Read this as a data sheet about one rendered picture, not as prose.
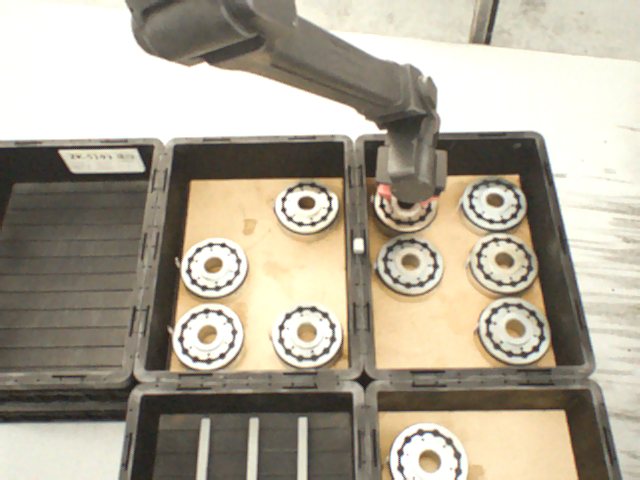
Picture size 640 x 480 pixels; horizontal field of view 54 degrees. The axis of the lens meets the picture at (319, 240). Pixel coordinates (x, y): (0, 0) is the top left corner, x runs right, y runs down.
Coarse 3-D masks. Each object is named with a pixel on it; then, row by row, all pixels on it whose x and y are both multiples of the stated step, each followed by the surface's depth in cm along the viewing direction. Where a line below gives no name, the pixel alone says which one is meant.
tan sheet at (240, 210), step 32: (192, 192) 108; (224, 192) 108; (256, 192) 108; (192, 224) 105; (224, 224) 105; (256, 224) 104; (256, 256) 102; (288, 256) 101; (320, 256) 101; (256, 288) 99; (288, 288) 99; (320, 288) 99; (256, 320) 96; (256, 352) 94
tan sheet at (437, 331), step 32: (448, 192) 107; (448, 224) 104; (448, 256) 101; (448, 288) 98; (384, 320) 96; (416, 320) 96; (448, 320) 96; (384, 352) 93; (416, 352) 93; (448, 352) 93
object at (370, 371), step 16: (544, 144) 99; (544, 160) 97; (544, 176) 96; (560, 208) 93; (560, 224) 92; (560, 240) 91; (368, 256) 90; (560, 256) 90; (368, 272) 89; (368, 288) 87; (576, 288) 87; (368, 304) 88; (576, 304) 87; (368, 320) 87; (576, 320) 85; (368, 336) 84; (368, 352) 83; (592, 352) 82; (368, 368) 82; (384, 368) 82; (400, 368) 82; (416, 368) 82; (432, 368) 82; (448, 368) 82; (464, 368) 82; (480, 368) 82; (496, 368) 82; (512, 368) 82; (528, 368) 81; (544, 368) 81; (560, 368) 81; (576, 368) 81; (592, 368) 81
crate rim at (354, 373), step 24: (168, 144) 100; (192, 144) 101; (216, 144) 101; (240, 144) 101; (264, 144) 101; (168, 168) 98; (168, 192) 96; (360, 288) 88; (144, 312) 86; (360, 312) 86; (144, 336) 85; (360, 336) 84; (144, 360) 83; (360, 360) 82
